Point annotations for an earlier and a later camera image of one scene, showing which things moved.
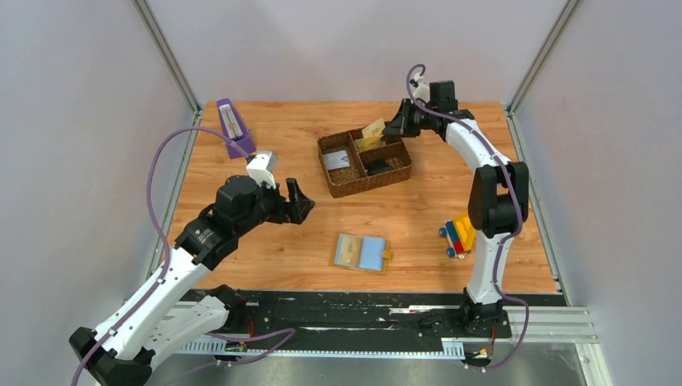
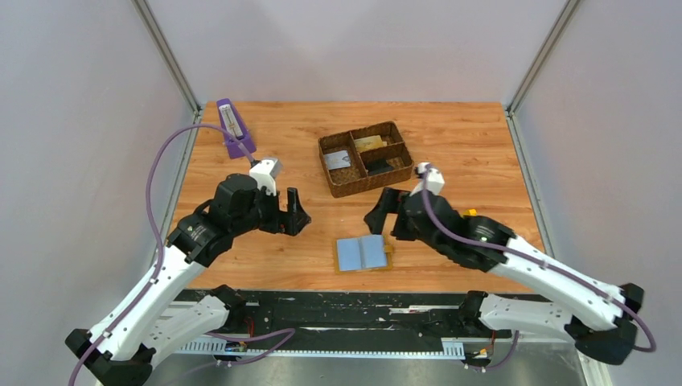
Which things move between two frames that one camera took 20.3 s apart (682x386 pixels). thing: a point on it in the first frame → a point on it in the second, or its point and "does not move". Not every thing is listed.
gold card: x=375 y=130 → x=368 y=143
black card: x=377 y=166 does not move
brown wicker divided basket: x=353 y=164 does not move
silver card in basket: x=335 y=160 does not move
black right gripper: x=402 y=126 → x=388 y=203
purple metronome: x=235 y=129 does not move
